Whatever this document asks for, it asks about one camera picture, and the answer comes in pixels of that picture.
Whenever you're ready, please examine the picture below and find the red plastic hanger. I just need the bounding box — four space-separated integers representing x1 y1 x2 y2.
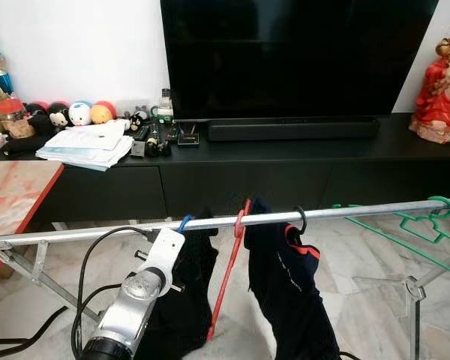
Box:
206 198 254 343

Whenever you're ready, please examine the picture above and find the blue plastic hanger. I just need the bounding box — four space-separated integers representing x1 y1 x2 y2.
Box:
176 214 195 234

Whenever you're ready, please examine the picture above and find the black T-shirt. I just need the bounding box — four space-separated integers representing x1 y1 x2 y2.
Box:
153 209 221 360

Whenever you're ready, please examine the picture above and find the green plastic hanger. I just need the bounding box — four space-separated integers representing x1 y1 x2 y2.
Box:
333 195 450 281

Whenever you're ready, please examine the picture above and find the red robed buddha statue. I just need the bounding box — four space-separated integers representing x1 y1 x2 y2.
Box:
409 34 450 145

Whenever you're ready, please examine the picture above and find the silver clothes rack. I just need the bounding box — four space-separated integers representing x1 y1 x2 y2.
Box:
0 196 450 360

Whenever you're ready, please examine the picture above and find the black soundbar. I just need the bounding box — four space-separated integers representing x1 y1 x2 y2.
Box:
207 117 382 143

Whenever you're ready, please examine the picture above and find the navy T-shirt red collar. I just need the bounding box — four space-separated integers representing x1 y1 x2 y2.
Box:
243 198 343 360

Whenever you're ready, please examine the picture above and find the black flat screen television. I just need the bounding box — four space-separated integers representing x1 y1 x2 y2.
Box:
159 0 440 123

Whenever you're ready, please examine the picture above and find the black television console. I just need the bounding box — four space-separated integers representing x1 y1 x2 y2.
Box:
0 112 450 227

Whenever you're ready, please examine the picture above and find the small black electronic box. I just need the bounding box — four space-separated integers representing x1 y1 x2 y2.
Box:
176 131 201 147

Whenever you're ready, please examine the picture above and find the clear bottle black cap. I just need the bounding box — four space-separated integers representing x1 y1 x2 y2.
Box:
158 88 176 122

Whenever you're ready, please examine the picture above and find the stack of white papers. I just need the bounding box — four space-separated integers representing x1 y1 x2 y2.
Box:
35 119 135 173

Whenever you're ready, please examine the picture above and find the white round plush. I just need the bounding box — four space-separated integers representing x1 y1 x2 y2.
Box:
67 100 94 128

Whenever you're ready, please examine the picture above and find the black mouse plush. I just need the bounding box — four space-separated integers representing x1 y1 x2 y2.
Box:
25 100 71 137

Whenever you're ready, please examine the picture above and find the marble top folding table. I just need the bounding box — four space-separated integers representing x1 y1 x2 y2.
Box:
0 159 65 290

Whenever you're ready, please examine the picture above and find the glass jar red lid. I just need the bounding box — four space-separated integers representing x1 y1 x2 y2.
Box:
0 95 35 140

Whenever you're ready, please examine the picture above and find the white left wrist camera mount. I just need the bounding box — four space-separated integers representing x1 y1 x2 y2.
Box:
139 227 187 290

